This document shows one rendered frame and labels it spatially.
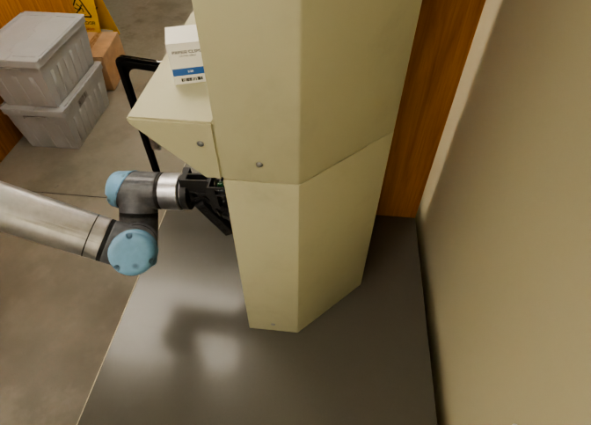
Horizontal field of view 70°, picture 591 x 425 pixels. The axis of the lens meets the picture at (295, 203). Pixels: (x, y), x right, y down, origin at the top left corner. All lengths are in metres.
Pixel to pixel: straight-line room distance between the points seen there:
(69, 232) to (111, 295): 1.55
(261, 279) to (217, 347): 0.24
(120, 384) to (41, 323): 1.39
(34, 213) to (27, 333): 1.63
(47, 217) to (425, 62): 0.73
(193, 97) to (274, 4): 0.20
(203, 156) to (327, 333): 0.55
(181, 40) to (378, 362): 0.73
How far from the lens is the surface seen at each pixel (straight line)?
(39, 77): 2.88
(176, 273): 1.11
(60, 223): 0.77
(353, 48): 0.54
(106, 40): 3.74
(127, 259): 0.74
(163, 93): 0.62
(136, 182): 0.88
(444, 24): 0.88
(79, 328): 2.27
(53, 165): 3.11
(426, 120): 0.99
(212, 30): 0.48
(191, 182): 0.82
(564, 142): 0.61
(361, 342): 0.99
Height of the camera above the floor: 1.84
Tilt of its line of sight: 48 degrees down
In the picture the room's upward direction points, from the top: straight up
